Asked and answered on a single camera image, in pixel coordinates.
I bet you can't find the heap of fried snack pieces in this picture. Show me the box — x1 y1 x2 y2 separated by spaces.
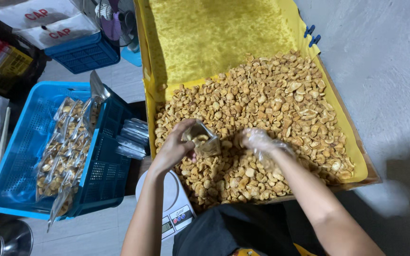
154 50 356 215

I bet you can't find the dark blue plastic crate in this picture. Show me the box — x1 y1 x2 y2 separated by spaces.
65 85 151 218

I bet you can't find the yellow paper lining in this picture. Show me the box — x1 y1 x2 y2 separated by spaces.
135 0 369 185

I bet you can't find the large cardboard tray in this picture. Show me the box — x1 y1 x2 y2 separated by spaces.
134 0 382 215

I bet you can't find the yellow printed packet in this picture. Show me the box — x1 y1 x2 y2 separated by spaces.
231 243 317 256

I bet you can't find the clear plastic snack pouch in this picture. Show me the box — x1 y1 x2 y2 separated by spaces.
182 120 222 159

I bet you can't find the metal bowl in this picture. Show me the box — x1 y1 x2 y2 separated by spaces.
0 219 34 256

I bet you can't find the silver empty pouch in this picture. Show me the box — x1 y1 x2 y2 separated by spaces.
89 70 112 104

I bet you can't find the person's right hand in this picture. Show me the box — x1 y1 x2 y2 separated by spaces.
240 128 295 158

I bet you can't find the light blue plastic crate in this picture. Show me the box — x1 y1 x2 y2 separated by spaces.
0 81 97 221

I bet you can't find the white digital kitchen scale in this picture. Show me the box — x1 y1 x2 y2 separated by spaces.
135 169 196 242

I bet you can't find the electric fan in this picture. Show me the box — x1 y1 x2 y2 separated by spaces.
94 0 143 68

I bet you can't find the person's black clothing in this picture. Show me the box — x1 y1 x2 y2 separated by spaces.
172 201 328 256

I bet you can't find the black bag with goods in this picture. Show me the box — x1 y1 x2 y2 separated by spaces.
0 9 48 101

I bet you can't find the person's left hand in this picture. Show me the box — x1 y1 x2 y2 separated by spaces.
154 119 197 175

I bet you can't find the stack of empty clear pouches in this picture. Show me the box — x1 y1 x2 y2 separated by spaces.
115 118 150 161

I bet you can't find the pile of filled snack pouches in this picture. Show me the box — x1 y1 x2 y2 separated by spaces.
35 97 102 233

